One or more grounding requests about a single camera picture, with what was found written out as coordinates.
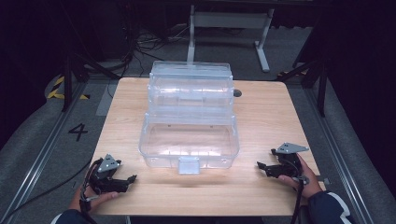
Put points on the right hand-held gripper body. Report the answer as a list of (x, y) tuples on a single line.
[(289, 165)]

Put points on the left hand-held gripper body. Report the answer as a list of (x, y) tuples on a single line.
[(102, 182)]

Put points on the clear plastic storage box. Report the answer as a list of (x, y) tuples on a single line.
[(189, 146)]

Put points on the person's left hand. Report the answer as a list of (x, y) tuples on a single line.
[(96, 197)]

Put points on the person's right hand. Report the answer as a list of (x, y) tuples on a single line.
[(311, 183)]

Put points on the black round table grommet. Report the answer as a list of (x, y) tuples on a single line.
[(238, 93)]

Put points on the black metal stand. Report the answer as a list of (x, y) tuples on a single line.
[(322, 90), (67, 84)]

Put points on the yellow black floor tape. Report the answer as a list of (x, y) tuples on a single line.
[(57, 91)]

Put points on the aluminium floor rail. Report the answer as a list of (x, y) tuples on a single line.
[(339, 155), (40, 155)]

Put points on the grey metal desk frame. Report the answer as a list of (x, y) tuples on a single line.
[(227, 20)]

